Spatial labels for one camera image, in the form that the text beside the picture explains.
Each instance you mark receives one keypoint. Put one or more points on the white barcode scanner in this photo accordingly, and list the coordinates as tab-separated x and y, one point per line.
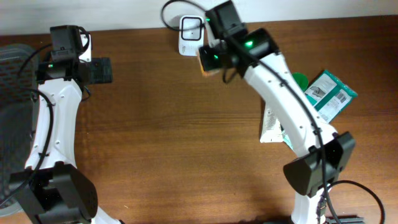
191	35

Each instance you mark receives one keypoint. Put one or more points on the white tube with tan cap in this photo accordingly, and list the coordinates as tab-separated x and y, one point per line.
271	129

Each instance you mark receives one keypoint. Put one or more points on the grey plastic basket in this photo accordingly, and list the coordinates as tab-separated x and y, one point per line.
17	109

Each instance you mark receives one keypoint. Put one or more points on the green lid jar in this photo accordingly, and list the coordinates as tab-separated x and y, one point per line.
301	80

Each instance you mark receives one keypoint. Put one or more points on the teal wipes packet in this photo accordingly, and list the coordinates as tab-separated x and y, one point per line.
286	139

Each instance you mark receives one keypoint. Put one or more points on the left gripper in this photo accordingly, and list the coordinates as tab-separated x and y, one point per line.
105	73

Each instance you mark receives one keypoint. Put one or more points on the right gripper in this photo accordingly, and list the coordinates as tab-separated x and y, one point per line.
207	60

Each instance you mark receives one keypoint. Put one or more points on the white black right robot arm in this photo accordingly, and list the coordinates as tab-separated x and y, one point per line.
321	152

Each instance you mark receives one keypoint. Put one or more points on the small orange carton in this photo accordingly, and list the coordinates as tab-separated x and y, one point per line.
209	67

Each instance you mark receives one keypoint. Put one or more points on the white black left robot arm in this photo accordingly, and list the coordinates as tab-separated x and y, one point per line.
51	189

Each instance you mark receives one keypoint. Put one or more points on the green white package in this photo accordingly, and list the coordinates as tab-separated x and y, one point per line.
329	95

